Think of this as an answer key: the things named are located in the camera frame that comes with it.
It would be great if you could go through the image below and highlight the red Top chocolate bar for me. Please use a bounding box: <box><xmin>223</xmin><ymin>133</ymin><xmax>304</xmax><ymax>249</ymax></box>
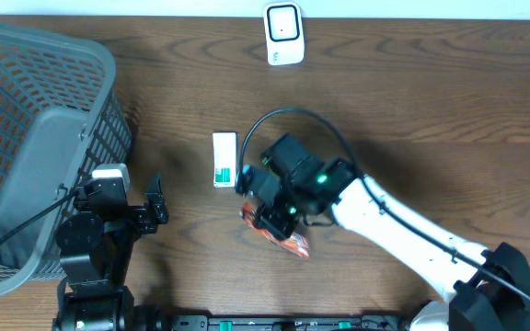
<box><xmin>239</xmin><ymin>202</ymin><xmax>310</xmax><ymax>260</ymax></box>

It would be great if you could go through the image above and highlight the white Panadol box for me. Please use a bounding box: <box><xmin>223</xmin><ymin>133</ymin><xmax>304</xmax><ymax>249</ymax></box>
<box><xmin>213</xmin><ymin>132</ymin><xmax>237</xmax><ymax>188</ymax></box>

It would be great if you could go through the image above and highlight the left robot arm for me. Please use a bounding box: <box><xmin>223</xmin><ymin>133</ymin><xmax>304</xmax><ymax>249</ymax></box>
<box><xmin>52</xmin><ymin>174</ymin><xmax>172</xmax><ymax>331</ymax></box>

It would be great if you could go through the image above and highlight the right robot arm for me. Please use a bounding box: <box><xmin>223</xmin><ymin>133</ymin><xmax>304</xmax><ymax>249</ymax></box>
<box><xmin>236</xmin><ymin>134</ymin><xmax>530</xmax><ymax>330</ymax></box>

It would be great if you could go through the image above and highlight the white barcode scanner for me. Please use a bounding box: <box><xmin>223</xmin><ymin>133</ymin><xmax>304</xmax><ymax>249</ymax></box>
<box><xmin>263</xmin><ymin>2</ymin><xmax>305</xmax><ymax>66</ymax></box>

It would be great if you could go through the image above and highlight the grey plastic basket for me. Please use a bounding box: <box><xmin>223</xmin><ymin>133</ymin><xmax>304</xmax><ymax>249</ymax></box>
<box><xmin>0</xmin><ymin>24</ymin><xmax>132</xmax><ymax>295</ymax></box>

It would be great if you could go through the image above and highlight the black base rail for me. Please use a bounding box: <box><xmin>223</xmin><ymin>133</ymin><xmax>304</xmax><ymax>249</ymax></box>
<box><xmin>170</xmin><ymin>314</ymin><xmax>410</xmax><ymax>331</ymax></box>

